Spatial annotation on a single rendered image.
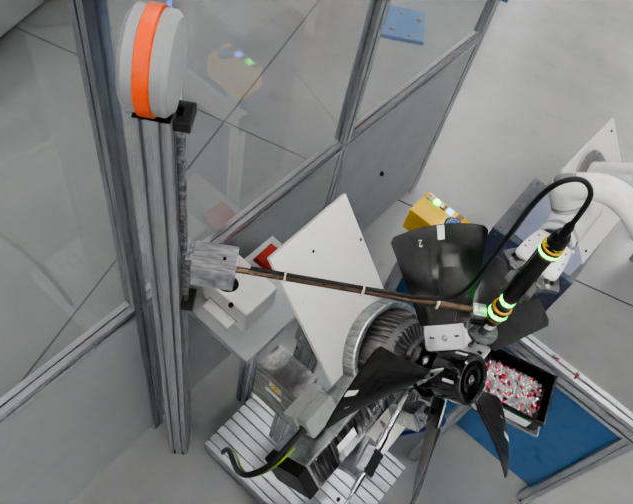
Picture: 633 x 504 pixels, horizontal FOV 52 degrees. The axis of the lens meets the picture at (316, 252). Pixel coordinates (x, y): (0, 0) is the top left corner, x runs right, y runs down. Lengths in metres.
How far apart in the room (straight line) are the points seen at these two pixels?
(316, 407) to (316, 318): 0.20
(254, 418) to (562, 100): 2.73
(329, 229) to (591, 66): 3.36
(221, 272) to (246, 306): 0.44
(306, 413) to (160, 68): 0.85
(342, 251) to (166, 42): 0.78
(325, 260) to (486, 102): 2.66
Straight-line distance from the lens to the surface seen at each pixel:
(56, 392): 1.80
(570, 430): 2.33
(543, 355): 2.09
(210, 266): 1.35
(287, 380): 1.84
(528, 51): 4.53
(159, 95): 0.93
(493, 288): 1.70
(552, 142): 4.00
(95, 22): 1.07
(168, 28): 0.93
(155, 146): 1.06
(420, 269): 1.46
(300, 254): 1.45
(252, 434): 2.58
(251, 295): 1.79
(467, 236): 1.48
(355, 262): 1.57
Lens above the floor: 2.54
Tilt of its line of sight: 56 degrees down
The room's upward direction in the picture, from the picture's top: 16 degrees clockwise
